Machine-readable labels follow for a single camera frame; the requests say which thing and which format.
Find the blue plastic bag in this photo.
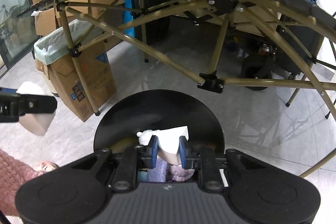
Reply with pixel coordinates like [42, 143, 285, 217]
[123, 0, 139, 37]

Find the black round trash bin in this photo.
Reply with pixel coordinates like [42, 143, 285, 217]
[93, 89, 226, 183]

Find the olive folding table frame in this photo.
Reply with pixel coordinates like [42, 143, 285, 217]
[16, 0, 336, 179]

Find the pink knitted sleeve forearm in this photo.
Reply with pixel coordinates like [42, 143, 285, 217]
[1, 149, 58, 217]

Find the white foam wedge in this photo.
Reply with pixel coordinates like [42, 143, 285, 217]
[153, 126, 189, 165]

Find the purple woven drawstring pouch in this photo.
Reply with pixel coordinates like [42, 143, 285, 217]
[146, 157, 169, 183]

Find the lilac fluffy cloth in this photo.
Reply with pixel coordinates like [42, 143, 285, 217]
[167, 165, 195, 182]

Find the brown cardboard box with liner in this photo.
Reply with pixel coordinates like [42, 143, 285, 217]
[34, 27, 118, 121]

